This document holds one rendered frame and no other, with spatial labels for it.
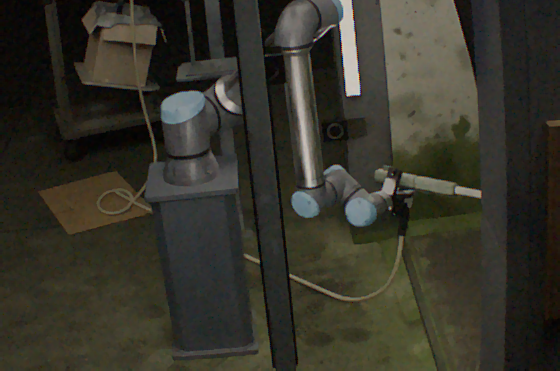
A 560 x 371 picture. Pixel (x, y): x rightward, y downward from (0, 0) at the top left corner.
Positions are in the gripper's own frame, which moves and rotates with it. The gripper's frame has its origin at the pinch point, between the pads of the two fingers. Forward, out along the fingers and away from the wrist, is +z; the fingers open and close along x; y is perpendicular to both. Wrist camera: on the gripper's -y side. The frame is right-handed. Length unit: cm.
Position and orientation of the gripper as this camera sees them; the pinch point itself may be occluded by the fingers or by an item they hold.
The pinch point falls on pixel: (408, 189)
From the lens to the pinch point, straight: 385.7
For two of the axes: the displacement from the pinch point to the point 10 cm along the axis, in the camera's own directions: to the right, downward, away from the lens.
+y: -0.6, 9.8, 1.9
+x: 8.5, 1.5, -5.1
